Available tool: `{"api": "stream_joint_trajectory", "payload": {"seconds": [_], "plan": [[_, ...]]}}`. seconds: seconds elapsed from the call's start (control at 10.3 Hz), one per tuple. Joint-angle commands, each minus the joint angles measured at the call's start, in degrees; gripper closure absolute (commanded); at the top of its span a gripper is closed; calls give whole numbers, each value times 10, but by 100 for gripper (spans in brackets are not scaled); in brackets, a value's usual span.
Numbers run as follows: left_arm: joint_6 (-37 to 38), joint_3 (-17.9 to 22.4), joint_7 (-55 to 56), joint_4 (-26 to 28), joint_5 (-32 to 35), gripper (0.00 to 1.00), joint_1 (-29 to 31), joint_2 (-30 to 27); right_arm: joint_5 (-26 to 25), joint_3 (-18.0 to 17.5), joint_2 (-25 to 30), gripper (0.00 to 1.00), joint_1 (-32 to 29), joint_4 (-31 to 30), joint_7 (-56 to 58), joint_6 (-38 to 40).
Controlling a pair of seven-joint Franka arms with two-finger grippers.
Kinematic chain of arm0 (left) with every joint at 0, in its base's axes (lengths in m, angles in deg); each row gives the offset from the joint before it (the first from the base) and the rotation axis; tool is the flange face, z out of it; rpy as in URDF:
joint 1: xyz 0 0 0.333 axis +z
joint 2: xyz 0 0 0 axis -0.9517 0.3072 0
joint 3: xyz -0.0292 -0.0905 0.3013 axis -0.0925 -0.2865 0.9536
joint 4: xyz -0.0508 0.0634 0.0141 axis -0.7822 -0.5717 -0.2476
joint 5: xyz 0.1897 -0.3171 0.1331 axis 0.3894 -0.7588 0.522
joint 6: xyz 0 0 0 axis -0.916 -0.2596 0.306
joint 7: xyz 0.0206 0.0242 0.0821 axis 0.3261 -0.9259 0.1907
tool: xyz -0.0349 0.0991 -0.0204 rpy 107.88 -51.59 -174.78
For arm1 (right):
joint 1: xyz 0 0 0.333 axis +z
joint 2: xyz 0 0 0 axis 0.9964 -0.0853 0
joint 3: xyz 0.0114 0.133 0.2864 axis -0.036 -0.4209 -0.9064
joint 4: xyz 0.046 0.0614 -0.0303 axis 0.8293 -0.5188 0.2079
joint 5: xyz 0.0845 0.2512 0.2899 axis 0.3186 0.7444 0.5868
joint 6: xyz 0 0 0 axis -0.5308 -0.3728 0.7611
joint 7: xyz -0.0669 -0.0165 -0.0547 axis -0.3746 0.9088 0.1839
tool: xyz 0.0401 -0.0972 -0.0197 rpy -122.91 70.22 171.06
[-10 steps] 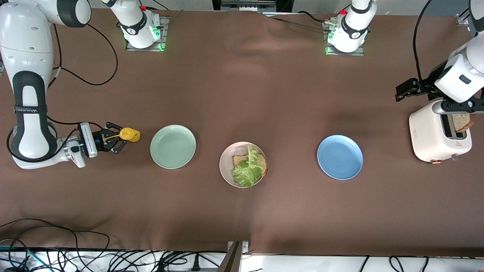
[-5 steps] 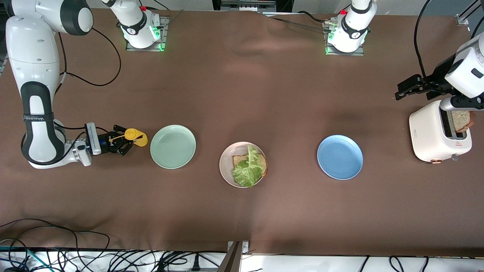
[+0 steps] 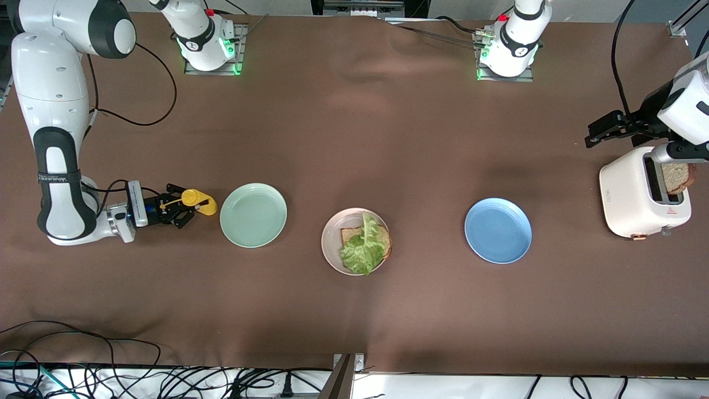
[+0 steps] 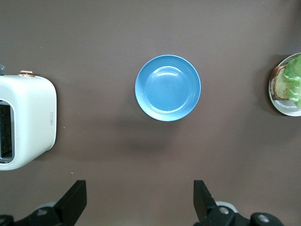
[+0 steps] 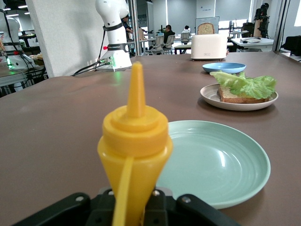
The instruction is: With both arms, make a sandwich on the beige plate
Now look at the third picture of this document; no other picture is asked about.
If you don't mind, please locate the yellow mustard squeeze bottle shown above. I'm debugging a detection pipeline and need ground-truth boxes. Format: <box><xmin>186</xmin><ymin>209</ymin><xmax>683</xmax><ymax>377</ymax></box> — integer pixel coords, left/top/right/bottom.
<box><xmin>160</xmin><ymin>189</ymin><xmax>218</xmax><ymax>216</ymax></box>

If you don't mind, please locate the brown bread slice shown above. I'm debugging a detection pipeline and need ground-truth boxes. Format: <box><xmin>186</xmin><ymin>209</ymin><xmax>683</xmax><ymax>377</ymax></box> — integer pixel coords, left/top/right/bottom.
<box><xmin>662</xmin><ymin>162</ymin><xmax>696</xmax><ymax>195</ymax></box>
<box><xmin>340</xmin><ymin>224</ymin><xmax>393</xmax><ymax>261</ymax></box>

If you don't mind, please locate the green lettuce leaf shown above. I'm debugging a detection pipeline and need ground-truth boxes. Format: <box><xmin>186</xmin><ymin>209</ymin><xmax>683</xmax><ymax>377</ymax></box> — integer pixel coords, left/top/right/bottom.
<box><xmin>340</xmin><ymin>211</ymin><xmax>388</xmax><ymax>275</ymax></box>

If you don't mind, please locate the mint green plate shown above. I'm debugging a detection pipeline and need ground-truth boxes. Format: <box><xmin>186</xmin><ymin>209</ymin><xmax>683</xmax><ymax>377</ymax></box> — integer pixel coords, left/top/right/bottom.
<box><xmin>220</xmin><ymin>183</ymin><xmax>288</xmax><ymax>248</ymax></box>

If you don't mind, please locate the blue plate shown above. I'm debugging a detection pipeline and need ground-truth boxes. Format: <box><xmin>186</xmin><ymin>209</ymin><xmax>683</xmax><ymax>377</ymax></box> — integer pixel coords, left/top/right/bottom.
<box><xmin>464</xmin><ymin>198</ymin><xmax>532</xmax><ymax>264</ymax></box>

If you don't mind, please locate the beige plate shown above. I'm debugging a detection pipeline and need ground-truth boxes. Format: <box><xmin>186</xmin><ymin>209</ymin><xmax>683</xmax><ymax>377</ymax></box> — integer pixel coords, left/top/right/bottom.
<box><xmin>321</xmin><ymin>208</ymin><xmax>391</xmax><ymax>276</ymax></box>

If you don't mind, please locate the white toaster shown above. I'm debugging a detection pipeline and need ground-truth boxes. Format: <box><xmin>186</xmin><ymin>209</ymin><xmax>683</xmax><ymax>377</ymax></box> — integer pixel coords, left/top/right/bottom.
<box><xmin>599</xmin><ymin>146</ymin><xmax>692</xmax><ymax>240</ymax></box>

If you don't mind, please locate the brown table cover cloth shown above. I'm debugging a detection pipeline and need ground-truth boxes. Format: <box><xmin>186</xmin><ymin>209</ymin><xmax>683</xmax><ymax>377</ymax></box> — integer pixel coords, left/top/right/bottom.
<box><xmin>0</xmin><ymin>10</ymin><xmax>709</xmax><ymax>377</ymax></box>

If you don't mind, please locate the black equipment stand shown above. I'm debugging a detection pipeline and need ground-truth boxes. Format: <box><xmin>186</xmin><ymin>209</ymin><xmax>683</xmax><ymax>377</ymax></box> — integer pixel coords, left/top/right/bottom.
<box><xmin>310</xmin><ymin>0</ymin><xmax>430</xmax><ymax>20</ymax></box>

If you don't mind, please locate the aluminium frame profile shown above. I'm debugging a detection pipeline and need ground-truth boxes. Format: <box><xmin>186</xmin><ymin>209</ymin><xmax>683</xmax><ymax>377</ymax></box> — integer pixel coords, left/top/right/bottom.
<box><xmin>667</xmin><ymin>0</ymin><xmax>709</xmax><ymax>38</ymax></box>

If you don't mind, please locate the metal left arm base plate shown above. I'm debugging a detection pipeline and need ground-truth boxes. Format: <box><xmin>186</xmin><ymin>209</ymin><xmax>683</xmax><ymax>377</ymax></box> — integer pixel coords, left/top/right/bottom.
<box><xmin>475</xmin><ymin>30</ymin><xmax>535</xmax><ymax>83</ymax></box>

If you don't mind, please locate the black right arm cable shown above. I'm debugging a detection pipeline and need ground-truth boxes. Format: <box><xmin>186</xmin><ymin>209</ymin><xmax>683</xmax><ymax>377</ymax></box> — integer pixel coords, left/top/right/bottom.
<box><xmin>83</xmin><ymin>43</ymin><xmax>178</xmax><ymax>217</ymax></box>

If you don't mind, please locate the long looping black cable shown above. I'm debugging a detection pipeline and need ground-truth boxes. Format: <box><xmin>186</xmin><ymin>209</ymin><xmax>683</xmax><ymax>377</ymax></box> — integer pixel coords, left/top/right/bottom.
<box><xmin>0</xmin><ymin>320</ymin><xmax>162</xmax><ymax>399</ymax></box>

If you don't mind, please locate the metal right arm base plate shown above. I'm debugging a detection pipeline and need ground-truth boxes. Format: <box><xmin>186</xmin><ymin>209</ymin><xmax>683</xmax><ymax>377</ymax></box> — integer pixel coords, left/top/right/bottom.
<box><xmin>184</xmin><ymin>23</ymin><xmax>248</xmax><ymax>76</ymax></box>

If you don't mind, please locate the black cable to arm base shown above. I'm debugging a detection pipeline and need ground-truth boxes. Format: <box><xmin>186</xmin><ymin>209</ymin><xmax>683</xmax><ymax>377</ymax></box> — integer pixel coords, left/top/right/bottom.
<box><xmin>388</xmin><ymin>16</ymin><xmax>502</xmax><ymax>48</ymax></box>

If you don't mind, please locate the teal cable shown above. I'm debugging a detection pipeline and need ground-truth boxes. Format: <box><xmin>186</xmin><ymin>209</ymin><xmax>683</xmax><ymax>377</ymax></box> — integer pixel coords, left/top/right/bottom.
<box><xmin>0</xmin><ymin>360</ymin><xmax>75</xmax><ymax>399</ymax></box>

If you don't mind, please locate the aluminium table edge bracket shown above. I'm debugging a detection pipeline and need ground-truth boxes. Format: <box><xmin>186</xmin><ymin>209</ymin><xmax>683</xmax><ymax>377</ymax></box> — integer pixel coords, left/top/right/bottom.
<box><xmin>318</xmin><ymin>353</ymin><xmax>366</xmax><ymax>399</ymax></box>

